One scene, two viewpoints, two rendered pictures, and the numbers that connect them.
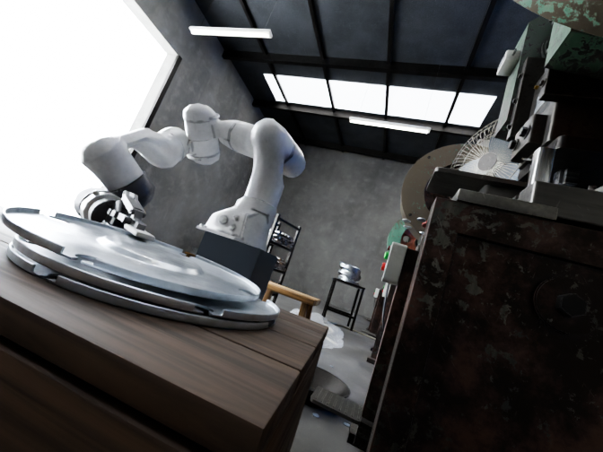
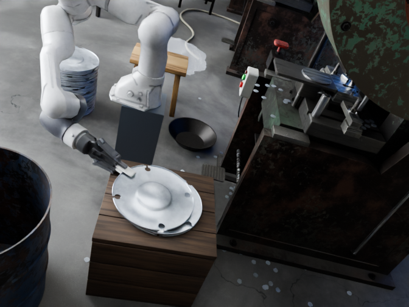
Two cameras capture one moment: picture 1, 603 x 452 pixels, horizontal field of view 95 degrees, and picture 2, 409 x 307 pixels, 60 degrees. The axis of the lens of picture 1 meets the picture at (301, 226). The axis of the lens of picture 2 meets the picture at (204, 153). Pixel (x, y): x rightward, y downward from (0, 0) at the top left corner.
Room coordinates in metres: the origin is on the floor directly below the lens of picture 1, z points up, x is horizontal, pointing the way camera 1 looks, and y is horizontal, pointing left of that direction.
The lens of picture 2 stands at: (-0.45, 0.45, 1.30)
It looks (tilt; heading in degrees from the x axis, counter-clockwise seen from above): 38 degrees down; 333
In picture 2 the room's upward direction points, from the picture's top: 20 degrees clockwise
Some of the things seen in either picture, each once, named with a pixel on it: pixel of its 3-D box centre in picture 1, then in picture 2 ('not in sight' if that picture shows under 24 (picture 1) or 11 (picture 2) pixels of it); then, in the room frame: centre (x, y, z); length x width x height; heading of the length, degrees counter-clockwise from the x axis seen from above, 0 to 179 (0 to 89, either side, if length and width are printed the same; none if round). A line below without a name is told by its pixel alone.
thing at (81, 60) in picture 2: not in sight; (71, 58); (1.44, 0.46, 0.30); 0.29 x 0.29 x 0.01
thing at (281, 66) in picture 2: (476, 210); (298, 86); (0.66, -0.41, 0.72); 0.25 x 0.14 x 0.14; 71
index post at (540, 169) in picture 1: (540, 169); (321, 105); (0.48, -0.40, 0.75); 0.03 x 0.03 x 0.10; 71
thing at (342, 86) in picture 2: not in sight; (341, 89); (0.60, -0.57, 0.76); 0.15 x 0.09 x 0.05; 161
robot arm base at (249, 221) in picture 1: (240, 220); (138, 83); (0.88, 0.19, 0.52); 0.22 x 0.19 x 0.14; 76
